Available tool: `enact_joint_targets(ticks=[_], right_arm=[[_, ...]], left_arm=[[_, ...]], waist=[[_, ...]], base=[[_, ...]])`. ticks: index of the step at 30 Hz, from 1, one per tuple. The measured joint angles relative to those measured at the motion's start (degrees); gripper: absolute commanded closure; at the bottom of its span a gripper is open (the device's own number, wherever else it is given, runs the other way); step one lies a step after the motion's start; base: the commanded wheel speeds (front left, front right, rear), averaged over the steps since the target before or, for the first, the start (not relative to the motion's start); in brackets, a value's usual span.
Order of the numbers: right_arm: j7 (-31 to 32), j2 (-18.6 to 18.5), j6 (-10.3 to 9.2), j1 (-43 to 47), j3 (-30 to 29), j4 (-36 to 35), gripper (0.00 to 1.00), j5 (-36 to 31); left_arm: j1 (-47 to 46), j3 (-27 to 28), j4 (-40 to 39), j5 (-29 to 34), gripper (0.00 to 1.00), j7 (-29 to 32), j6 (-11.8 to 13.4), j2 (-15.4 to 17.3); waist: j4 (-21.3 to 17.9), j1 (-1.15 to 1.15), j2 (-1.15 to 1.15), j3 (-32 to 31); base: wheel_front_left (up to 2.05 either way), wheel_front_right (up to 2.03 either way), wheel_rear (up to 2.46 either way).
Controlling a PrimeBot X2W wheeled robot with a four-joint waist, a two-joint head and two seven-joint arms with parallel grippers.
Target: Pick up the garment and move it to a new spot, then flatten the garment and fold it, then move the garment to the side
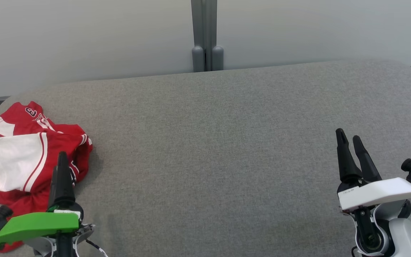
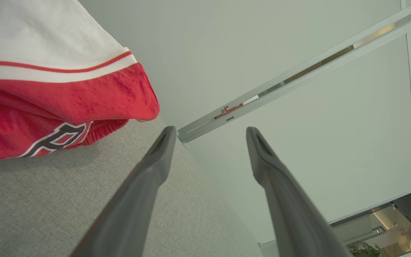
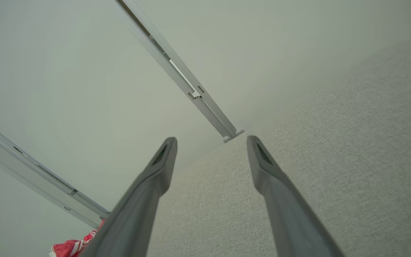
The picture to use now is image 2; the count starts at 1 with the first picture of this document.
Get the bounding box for green potted plant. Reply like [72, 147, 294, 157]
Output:
[348, 242, 386, 257]

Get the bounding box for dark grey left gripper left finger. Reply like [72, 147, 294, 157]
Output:
[71, 126, 177, 257]

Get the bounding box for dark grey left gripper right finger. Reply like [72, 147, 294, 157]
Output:
[247, 127, 352, 257]

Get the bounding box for red shorts with white stripe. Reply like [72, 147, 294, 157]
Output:
[0, 0, 160, 159]

